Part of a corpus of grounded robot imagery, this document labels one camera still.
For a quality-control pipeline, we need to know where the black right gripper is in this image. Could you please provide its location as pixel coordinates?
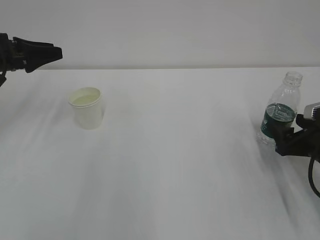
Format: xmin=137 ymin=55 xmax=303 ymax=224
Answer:
xmin=271 ymin=114 xmax=320 ymax=158

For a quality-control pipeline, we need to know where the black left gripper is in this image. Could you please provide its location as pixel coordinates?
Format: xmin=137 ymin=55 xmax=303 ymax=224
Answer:
xmin=0 ymin=33 xmax=63 ymax=86

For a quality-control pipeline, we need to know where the clear green-label water bottle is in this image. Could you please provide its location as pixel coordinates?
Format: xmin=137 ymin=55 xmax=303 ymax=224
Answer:
xmin=257 ymin=71 xmax=303 ymax=146

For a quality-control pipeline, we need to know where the white paper cup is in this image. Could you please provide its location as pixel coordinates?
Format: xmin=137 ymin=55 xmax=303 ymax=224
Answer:
xmin=68 ymin=87 xmax=103 ymax=130

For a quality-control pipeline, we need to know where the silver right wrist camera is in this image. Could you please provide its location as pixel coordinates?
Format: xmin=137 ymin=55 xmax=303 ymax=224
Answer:
xmin=303 ymin=102 xmax=320 ymax=121

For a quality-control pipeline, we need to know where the black right camera cable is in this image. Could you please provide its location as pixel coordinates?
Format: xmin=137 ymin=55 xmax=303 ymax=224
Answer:
xmin=308 ymin=154 xmax=320 ymax=198

